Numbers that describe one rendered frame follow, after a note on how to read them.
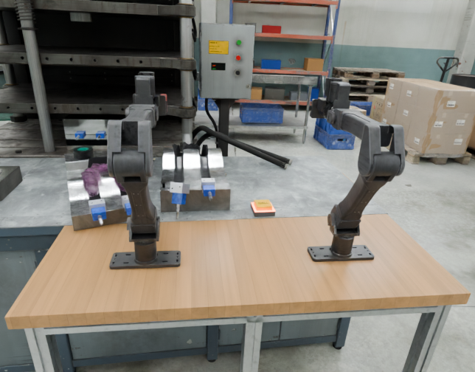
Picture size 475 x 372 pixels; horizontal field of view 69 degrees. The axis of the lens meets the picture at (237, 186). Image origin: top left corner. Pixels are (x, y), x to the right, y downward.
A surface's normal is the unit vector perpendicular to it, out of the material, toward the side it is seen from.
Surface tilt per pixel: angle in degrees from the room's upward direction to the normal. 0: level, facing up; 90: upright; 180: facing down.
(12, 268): 90
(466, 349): 0
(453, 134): 81
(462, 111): 83
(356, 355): 0
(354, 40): 90
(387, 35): 90
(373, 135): 64
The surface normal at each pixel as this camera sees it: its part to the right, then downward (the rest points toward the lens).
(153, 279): 0.04, -0.91
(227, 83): 0.15, 0.41
